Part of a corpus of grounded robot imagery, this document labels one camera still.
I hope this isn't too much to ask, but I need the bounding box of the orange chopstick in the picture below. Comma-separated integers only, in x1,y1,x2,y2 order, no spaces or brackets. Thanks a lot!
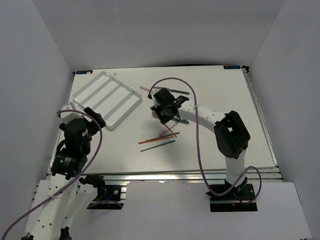
138,135,175,145

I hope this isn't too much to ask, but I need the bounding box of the green handled spoon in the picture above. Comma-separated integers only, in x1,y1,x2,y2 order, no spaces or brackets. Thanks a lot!
172,117,189,125

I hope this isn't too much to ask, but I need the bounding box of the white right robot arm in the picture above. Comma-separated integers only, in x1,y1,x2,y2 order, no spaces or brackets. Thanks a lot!
148,88,251,200

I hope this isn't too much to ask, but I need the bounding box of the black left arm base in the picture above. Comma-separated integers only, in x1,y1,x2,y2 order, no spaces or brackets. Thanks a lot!
81,174,124,210

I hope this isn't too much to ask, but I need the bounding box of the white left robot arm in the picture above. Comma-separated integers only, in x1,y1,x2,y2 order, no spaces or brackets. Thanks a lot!
23,104,106,240

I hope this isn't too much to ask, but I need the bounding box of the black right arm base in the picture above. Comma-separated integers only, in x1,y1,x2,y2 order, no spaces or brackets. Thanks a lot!
205,177,258,213

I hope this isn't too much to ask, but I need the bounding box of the white compartment tray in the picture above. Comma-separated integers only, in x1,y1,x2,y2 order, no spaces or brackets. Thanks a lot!
72,71,143,131

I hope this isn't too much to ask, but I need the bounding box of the blue label sticker left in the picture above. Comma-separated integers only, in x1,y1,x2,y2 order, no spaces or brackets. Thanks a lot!
75,70,93,75

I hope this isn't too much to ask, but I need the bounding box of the blue label sticker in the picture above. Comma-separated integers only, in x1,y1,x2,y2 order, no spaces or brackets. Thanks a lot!
75,70,93,75
223,65,241,70

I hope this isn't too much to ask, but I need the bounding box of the blue label sticker right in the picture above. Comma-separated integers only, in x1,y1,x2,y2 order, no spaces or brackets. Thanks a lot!
223,65,241,70

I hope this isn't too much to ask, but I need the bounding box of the dark handled knife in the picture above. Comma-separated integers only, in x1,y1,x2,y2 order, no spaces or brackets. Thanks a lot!
154,86,190,95

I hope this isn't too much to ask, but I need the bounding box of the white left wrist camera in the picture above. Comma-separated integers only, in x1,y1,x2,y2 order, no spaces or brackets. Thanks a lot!
56,101,81,121

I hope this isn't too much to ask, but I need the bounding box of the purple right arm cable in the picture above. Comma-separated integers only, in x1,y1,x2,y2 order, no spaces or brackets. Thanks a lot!
147,77,263,206

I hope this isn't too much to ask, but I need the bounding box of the pink handled knife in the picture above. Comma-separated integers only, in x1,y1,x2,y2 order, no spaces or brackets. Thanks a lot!
140,86,150,91

